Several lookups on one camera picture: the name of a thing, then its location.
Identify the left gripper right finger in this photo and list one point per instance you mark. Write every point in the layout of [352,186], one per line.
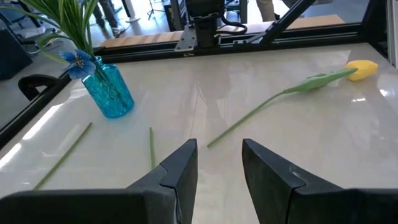
[280,193]

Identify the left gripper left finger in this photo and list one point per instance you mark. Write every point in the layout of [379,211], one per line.
[174,186]

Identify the yellow artificial tulip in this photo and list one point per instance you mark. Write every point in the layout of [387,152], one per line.
[363,70]

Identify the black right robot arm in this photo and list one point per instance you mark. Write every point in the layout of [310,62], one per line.
[205,28]

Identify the blue textured glass vase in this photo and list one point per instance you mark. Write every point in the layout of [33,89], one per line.
[109,96]

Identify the silver metal mounting plate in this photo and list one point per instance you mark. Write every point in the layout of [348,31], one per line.
[188,39]

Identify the wooden table board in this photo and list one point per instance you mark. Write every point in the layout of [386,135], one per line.
[140,39]

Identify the person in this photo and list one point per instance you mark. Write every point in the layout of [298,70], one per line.
[266,9]
[107,15]

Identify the black computer tower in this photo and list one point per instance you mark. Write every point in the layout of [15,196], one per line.
[12,56]

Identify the black curved bracket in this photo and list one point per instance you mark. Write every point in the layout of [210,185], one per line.
[31,82]

